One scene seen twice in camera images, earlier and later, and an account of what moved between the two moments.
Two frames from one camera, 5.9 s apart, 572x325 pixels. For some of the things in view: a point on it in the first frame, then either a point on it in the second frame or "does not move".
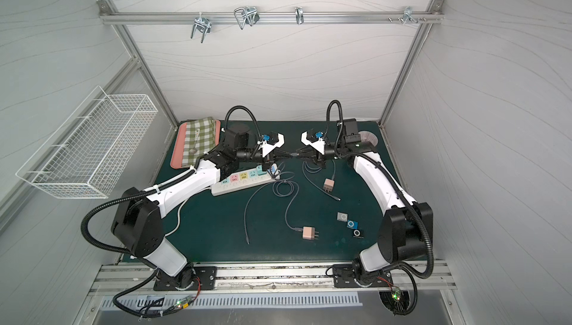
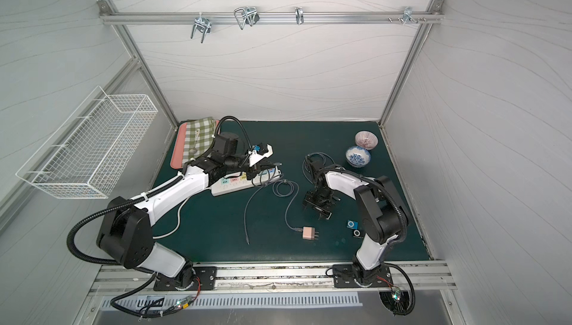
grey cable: [290, 201] does not move
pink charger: [308, 232] does not move
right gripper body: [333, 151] to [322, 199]
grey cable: [246, 236] does not move
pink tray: [176, 157] does not move
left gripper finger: [278, 153] to [264, 165]
